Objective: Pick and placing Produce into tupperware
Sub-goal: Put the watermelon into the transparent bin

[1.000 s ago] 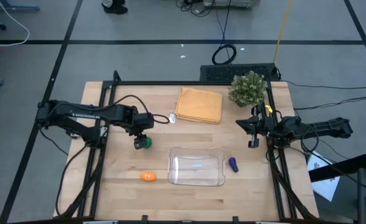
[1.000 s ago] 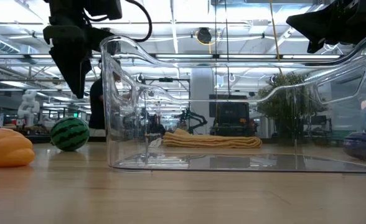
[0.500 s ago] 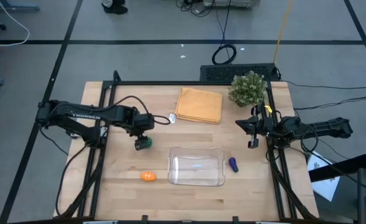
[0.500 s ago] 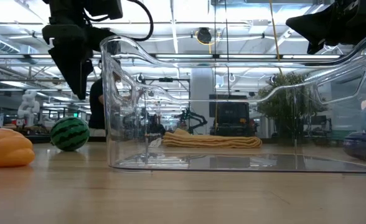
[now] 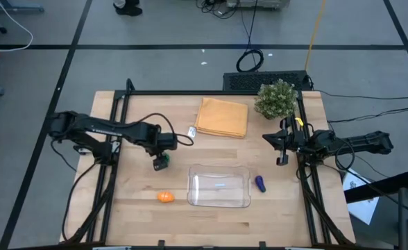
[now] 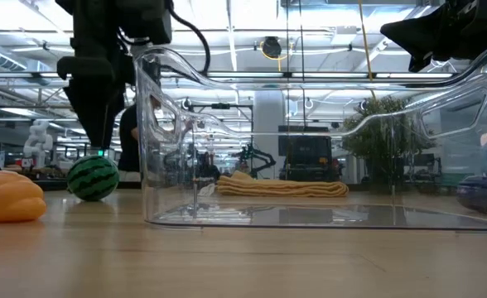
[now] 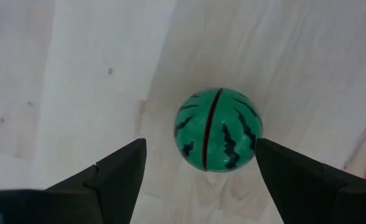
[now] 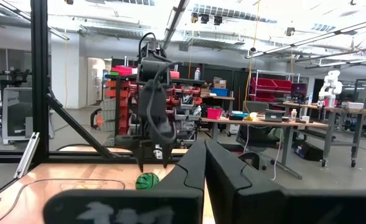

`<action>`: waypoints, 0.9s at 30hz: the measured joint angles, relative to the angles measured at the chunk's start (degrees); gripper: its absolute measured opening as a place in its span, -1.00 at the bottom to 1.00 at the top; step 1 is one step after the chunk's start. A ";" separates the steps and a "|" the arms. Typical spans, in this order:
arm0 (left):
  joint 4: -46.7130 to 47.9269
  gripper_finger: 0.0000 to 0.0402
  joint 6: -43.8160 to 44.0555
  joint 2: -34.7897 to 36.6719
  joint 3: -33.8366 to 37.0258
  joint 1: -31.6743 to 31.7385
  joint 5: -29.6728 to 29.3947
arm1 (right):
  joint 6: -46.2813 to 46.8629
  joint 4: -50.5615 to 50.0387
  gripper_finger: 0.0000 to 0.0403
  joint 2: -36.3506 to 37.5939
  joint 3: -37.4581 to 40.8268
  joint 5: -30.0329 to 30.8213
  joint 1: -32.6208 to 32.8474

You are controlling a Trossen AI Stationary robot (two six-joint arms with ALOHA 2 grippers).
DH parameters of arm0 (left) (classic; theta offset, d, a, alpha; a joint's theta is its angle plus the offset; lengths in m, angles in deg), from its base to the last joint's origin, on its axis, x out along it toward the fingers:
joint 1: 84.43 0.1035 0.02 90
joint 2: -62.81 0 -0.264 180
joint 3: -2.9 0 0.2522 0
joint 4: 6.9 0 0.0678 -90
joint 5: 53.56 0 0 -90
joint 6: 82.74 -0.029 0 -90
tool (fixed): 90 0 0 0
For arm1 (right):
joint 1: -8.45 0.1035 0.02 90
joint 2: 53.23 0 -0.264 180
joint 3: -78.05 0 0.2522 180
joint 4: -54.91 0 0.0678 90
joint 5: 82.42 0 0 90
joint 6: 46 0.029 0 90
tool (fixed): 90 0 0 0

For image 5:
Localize black coiled cable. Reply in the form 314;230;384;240
235;0;265;73

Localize clear plastic tupperware container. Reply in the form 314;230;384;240
187;164;253;209

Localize purple toy eggplant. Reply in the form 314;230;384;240
255;175;267;194

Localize small green potted plant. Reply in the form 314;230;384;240
253;78;299;121

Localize thin black cable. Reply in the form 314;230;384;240
316;89;408;101
327;107;408;124

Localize black perforated computer case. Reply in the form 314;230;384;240
222;70;313;93

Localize orange toy fruit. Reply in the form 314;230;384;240
157;190;176;204

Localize grey stand base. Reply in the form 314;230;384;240
0;0;45;15

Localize yellow cable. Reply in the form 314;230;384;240
303;0;328;72

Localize tangled black cables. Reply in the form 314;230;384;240
194;0;241;20

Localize folded orange cloth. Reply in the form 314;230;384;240
194;97;249;140

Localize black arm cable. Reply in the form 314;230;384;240
120;112;195;147

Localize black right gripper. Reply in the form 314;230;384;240
262;117;309;167

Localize person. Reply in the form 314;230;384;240
112;0;144;17

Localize white paper sheet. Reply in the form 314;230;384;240
342;167;381;226

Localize grey equipment case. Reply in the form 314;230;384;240
226;0;291;10

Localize silver metal bar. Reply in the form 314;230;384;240
92;245;133;250

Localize black power cable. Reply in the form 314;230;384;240
61;161;101;242

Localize white cable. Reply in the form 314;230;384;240
0;0;34;53

